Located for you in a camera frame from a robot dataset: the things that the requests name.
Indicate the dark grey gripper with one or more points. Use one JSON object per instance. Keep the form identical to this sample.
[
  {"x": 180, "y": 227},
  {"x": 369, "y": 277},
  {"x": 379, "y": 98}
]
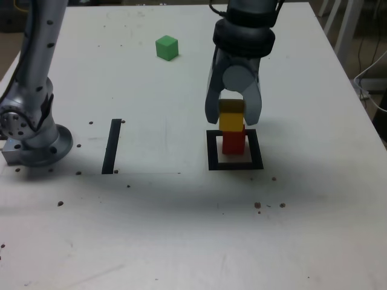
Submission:
[{"x": 242, "y": 60}]

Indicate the yellow cube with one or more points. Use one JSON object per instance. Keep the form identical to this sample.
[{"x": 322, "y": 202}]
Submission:
[{"x": 231, "y": 122}]

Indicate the red cube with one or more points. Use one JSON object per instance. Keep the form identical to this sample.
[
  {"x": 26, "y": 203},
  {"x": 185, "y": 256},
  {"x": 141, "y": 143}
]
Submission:
[{"x": 232, "y": 145}]

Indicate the green cube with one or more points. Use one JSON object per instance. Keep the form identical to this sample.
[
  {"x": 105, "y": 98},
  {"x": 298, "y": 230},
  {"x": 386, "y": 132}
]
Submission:
[{"x": 166, "y": 48}]

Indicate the black tape square outline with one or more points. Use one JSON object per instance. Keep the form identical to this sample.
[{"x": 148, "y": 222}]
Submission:
[{"x": 236, "y": 166}]

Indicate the black tape strip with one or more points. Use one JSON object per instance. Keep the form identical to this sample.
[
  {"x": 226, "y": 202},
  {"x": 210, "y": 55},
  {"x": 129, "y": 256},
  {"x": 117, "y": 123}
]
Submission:
[{"x": 111, "y": 145}]

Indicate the dark background box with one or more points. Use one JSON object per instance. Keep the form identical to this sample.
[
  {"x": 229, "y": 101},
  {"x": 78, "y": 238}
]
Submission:
[{"x": 12, "y": 22}]

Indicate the white frame legs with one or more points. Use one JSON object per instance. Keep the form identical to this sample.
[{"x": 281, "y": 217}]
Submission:
[{"x": 344, "y": 30}]

